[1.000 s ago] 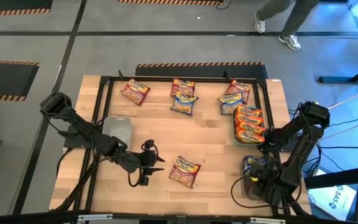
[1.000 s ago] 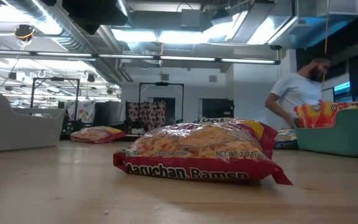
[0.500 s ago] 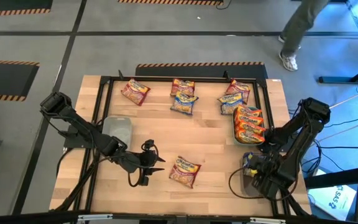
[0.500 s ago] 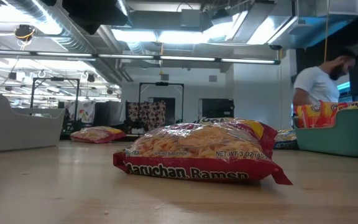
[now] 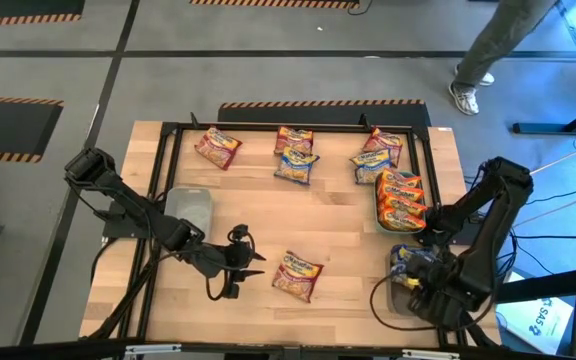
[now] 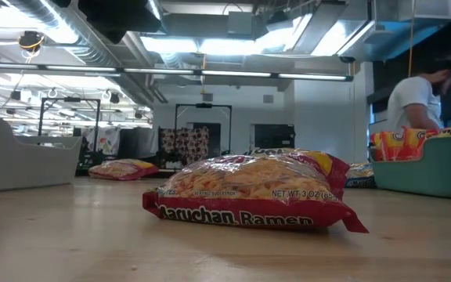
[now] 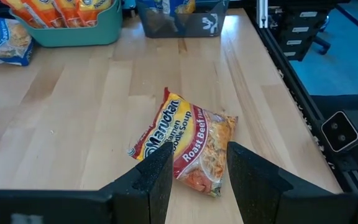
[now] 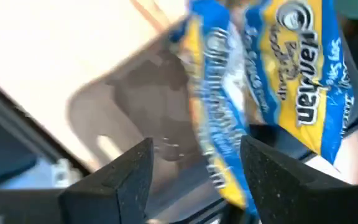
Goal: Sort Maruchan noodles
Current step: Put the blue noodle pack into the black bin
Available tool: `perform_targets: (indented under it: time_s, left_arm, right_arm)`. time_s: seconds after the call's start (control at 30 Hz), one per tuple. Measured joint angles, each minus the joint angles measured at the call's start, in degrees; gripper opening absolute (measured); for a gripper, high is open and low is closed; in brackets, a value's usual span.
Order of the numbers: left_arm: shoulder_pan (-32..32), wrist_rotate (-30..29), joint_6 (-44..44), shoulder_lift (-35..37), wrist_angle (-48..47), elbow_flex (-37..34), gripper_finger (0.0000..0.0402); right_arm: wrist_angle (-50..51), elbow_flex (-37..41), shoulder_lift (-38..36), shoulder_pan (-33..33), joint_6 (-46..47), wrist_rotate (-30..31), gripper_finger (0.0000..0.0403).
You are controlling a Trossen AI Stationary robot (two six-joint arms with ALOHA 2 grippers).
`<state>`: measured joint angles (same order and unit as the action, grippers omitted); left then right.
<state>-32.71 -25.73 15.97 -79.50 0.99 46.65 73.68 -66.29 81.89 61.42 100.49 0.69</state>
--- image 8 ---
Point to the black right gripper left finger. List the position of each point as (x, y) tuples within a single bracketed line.
[(89, 205)]

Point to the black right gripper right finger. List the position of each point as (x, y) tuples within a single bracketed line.
[(306, 205)]

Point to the blue soy sauce noodle packet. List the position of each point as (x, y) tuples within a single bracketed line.
[(216, 93), (300, 77)]

